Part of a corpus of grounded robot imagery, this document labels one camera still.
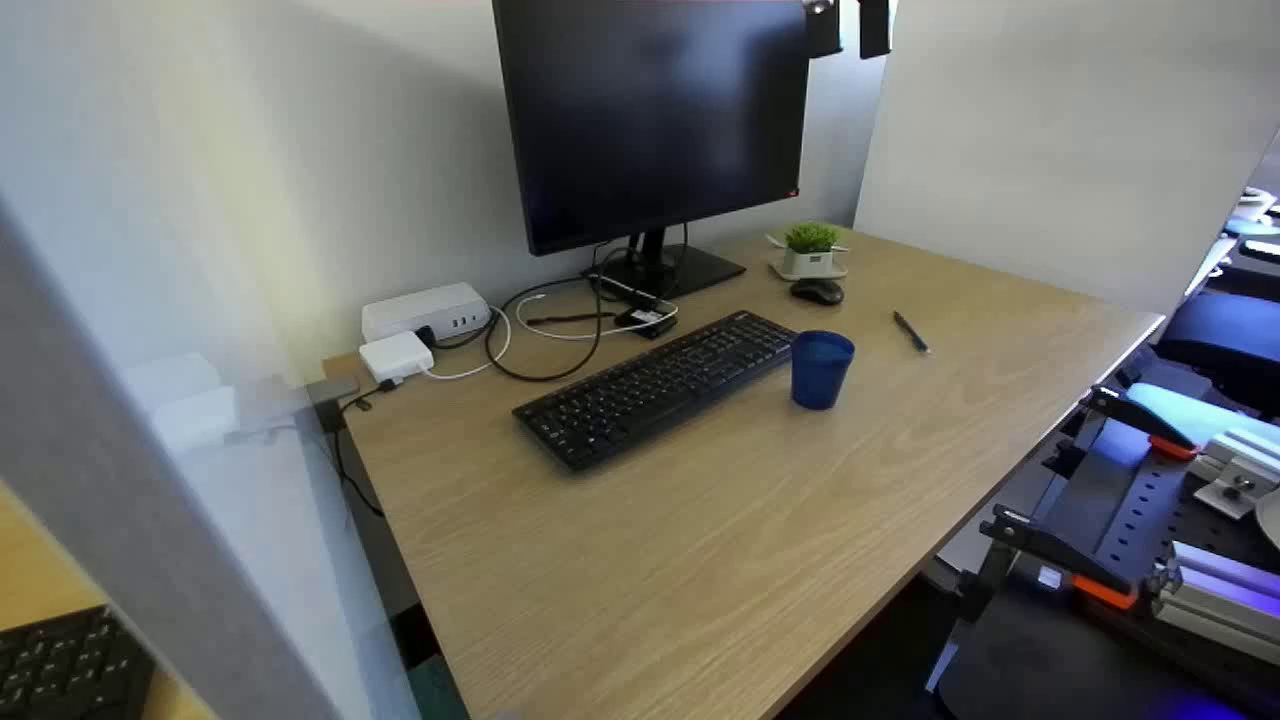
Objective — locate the blue plastic cup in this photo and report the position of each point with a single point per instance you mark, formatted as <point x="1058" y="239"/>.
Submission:
<point x="822" y="379"/>

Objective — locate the black computer keyboard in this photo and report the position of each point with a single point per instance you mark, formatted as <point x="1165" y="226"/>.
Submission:
<point x="654" y="384"/>

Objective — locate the black monitor stand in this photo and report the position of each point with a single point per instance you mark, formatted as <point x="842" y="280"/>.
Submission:
<point x="674" y="269"/>

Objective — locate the black keyboard on wooden desk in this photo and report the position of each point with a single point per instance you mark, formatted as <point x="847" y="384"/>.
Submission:
<point x="67" y="666"/>

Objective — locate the black computer monitor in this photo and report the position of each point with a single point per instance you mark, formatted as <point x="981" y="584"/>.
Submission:
<point x="654" y="121"/>

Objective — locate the green plant in white pot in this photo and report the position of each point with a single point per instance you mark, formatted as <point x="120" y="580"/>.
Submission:
<point x="810" y="243"/>

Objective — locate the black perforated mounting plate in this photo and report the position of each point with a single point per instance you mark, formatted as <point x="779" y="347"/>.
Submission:
<point x="1126" y="500"/>

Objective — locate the dark navy box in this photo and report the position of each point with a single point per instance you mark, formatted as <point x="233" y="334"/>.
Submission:
<point x="1223" y="334"/>

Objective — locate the black computer mouse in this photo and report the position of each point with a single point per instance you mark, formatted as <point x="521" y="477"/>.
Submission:
<point x="817" y="288"/>

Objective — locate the pale desk divider panel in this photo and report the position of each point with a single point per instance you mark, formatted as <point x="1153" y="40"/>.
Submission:
<point x="1065" y="132"/>
<point x="120" y="535"/>

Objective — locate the silver aluminium extrusion bar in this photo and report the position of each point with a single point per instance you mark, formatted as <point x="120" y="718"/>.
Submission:
<point x="1223" y="601"/>

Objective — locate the small black dongle device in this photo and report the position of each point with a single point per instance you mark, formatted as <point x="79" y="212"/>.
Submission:
<point x="651" y="321"/>

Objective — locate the silver metal bracket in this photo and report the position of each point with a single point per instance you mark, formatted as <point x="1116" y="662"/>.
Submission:
<point x="1232" y="475"/>

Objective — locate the light blue flat object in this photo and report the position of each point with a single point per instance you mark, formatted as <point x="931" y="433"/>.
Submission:
<point x="1204" y="410"/>

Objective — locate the black clamp with orange tip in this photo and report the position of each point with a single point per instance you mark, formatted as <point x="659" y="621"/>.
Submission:
<point x="1052" y="548"/>
<point x="1126" y="410"/>

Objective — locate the small white adapter box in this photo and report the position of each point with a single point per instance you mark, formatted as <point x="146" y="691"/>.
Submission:
<point x="393" y="358"/>

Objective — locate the dark blue pen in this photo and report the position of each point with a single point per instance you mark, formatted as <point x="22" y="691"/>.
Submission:
<point x="909" y="334"/>

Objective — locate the white power strip box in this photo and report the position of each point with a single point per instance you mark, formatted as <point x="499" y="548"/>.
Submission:
<point x="423" y="313"/>

